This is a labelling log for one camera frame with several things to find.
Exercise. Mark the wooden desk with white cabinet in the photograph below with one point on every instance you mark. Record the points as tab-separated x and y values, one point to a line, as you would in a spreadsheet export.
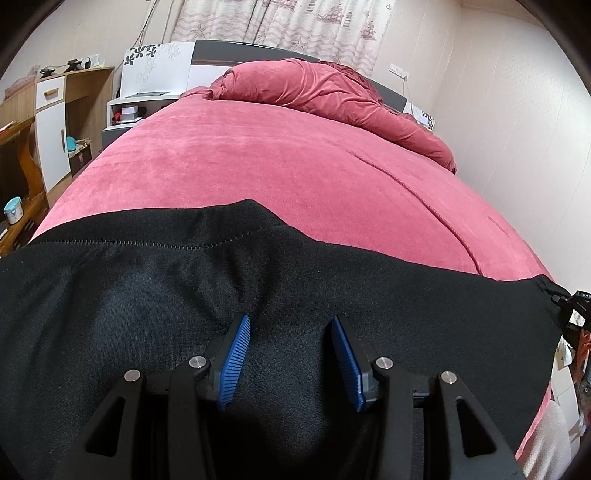
51	134

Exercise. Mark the white wall socket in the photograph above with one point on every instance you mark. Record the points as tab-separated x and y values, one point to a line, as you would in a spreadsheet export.
398	70

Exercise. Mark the low wooden table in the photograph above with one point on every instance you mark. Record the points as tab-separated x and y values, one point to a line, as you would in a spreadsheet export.
18	152

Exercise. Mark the person's right hand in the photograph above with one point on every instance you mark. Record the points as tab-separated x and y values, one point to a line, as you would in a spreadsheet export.
584	348

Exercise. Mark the grey white headboard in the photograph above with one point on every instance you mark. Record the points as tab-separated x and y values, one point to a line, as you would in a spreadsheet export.
231	50

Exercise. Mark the black pants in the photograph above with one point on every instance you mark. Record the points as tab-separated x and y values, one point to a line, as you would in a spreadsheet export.
138	300

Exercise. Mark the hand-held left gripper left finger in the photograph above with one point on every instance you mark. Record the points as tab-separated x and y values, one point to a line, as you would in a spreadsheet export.
234	355

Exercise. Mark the dark flat pad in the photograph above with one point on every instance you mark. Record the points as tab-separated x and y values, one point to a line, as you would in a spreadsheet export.
145	94

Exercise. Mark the ship print curtain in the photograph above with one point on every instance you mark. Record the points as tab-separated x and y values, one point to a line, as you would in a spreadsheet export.
277	27

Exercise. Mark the bed with pink blanket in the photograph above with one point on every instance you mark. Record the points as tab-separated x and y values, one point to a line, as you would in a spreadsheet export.
277	175

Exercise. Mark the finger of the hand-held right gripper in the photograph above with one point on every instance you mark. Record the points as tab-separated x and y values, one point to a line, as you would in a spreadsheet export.
562	299

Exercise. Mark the small flower print panel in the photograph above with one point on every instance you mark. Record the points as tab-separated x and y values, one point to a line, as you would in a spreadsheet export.
422	119

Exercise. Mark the white flower print panel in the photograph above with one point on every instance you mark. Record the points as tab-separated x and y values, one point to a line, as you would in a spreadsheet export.
157	69

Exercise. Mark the pink duvet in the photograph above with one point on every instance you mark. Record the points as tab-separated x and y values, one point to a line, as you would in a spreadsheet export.
300	87

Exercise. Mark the person's white garment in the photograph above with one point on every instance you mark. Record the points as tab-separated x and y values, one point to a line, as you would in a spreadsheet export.
549	447

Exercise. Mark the white grey nightstand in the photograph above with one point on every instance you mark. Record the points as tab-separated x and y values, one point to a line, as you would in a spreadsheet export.
115	134

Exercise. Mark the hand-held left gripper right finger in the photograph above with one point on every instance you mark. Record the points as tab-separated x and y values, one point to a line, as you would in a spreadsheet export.
346	360

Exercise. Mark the black tool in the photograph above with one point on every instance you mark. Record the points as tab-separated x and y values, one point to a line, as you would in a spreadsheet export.
47	72
77	64

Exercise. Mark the teal container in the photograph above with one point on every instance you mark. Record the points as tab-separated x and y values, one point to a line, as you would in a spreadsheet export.
70	144

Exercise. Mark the dark storage box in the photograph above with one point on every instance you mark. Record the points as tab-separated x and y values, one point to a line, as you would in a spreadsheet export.
81	161

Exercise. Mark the blue white pot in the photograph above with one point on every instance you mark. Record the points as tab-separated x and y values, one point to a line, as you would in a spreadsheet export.
13	211

